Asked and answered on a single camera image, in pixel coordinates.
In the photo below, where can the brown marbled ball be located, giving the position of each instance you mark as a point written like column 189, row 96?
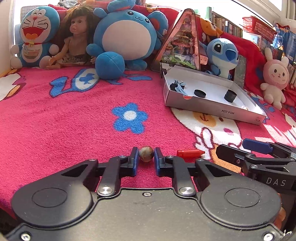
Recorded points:
column 146, row 153

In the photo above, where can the white cardboard box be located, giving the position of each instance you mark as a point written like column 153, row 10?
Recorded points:
column 219, row 111

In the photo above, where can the pink triangular miniature house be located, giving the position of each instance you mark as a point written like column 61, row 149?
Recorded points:
column 182, row 39

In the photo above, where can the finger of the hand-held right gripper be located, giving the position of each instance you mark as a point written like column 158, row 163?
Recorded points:
column 256, row 144
column 231, row 153

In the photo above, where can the brown-haired baby doll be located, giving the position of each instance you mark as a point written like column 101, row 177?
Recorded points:
column 76, row 46

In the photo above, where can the light blue clip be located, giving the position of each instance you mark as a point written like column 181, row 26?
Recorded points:
column 185, row 91
column 178, row 81

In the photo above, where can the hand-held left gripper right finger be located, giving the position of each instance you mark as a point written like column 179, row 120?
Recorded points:
column 157, row 162

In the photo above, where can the black binder clip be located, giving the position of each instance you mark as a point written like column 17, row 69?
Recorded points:
column 174, row 87

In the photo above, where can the red plastic basket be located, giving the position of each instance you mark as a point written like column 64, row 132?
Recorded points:
column 256, row 26

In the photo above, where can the blue round plush toy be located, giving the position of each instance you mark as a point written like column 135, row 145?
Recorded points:
column 124, row 34

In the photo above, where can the blue paper bag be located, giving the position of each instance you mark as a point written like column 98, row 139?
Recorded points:
column 281, row 40

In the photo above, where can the black round cap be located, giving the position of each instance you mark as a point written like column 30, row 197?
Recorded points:
column 230, row 95
column 200, row 93

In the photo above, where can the pink bunny plush toy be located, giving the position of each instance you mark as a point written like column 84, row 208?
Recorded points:
column 275, row 76

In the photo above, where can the red plastic cap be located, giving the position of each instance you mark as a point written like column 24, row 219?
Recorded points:
column 190, row 153

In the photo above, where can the row of upright books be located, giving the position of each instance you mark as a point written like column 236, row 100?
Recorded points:
column 217, row 20

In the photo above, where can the red fluffy cloth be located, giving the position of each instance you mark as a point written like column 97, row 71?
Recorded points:
column 291, row 91

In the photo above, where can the clear plastic dome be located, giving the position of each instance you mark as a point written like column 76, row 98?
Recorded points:
column 244, row 107

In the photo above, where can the white window frame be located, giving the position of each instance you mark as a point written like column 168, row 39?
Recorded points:
column 284, row 7

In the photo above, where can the blue alien plush toy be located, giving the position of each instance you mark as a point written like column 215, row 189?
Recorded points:
column 222, row 53

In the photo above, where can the blue cat plush toy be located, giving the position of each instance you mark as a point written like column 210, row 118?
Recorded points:
column 34, row 34

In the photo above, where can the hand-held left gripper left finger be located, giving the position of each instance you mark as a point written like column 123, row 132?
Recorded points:
column 135, row 162

